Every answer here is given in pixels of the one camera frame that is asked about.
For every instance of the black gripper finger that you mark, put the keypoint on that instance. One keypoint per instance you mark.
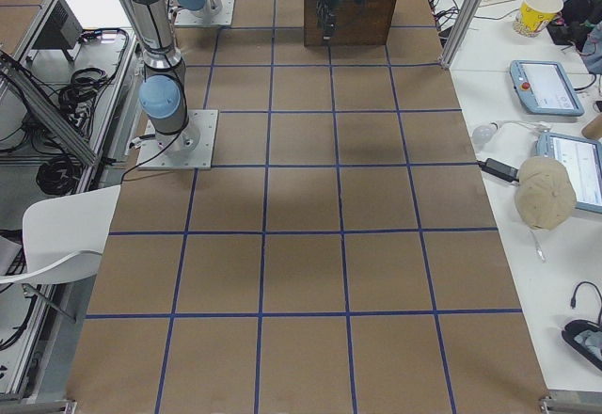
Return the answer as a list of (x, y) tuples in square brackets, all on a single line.
[(324, 22)]

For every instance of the beige baseball cap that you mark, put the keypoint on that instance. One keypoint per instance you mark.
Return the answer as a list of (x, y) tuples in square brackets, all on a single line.
[(545, 197)]

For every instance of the blue teach pendant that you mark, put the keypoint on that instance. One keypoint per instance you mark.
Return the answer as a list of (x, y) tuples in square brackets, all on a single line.
[(582, 160), (543, 88)]

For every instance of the white plastic chair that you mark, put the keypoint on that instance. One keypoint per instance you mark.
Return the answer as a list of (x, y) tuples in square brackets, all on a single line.
[(64, 238)]

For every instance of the blue teach pendant far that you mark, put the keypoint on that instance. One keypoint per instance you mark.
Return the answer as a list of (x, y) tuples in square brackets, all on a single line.
[(543, 88)]

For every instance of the black power adapter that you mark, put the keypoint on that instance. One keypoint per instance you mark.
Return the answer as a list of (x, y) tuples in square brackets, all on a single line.
[(499, 170)]

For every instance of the white light bulb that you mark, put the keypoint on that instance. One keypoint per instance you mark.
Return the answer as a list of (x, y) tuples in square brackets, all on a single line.
[(484, 133)]

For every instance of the aluminium frame post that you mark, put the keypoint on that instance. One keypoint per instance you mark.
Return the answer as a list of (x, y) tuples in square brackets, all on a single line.
[(458, 32)]

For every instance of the dark brown wooden cabinet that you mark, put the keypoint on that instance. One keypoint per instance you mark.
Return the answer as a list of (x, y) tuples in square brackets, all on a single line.
[(351, 24)]

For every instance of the yellow popcorn paper cup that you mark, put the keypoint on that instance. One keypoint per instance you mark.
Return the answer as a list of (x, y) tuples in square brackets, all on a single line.
[(533, 16)]

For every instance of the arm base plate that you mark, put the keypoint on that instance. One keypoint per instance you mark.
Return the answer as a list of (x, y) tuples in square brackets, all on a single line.
[(184, 18), (193, 148)]

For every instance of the blue teach pendant near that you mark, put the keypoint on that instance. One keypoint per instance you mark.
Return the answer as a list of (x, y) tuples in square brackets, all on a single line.
[(582, 160)]

